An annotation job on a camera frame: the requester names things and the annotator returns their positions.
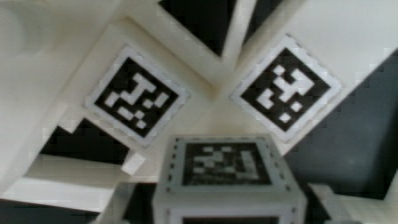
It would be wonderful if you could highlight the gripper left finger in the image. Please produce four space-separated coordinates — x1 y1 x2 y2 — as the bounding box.
95 182 157 224

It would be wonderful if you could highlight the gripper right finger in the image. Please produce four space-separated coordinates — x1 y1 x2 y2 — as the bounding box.
310 184 398 224

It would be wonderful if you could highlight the white tagged cube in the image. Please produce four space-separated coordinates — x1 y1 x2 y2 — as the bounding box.
154 135 308 224

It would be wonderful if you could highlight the white chair back frame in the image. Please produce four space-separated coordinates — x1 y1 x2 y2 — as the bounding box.
0 0 398 211

